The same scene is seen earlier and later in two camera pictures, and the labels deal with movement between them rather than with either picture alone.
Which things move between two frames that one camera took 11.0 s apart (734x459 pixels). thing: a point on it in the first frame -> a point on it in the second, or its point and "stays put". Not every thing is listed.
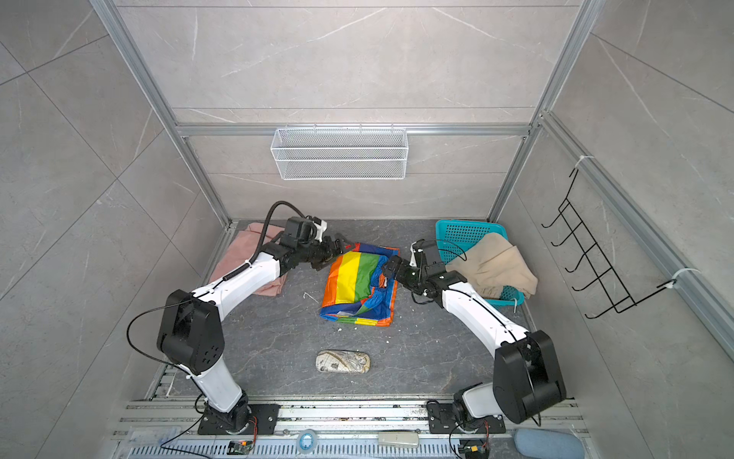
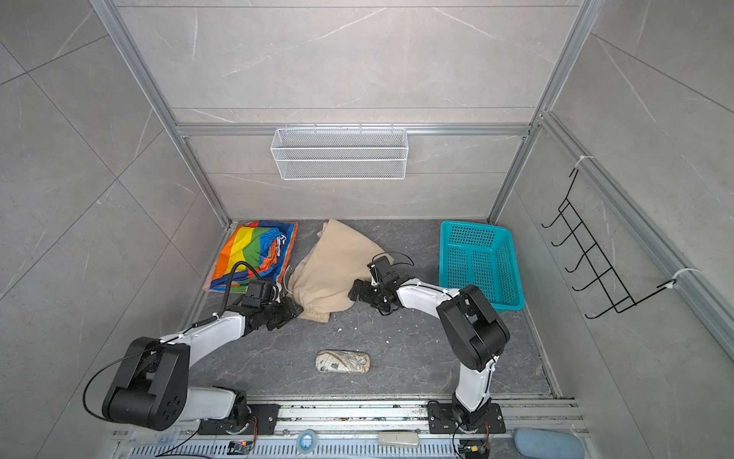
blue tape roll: (307, 441) stays put
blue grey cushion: (548, 444) stays put
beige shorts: (493, 263) -> (320, 280)
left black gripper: (333, 253) -> (291, 311)
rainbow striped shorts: (357, 291) -> (266, 246)
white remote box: (399, 438) stays put
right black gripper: (393, 261) -> (364, 296)
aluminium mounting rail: (338, 428) stays put
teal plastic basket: (457, 238) stays put
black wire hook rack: (597, 263) stays put
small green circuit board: (240, 447) stays put
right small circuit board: (474, 448) stays put
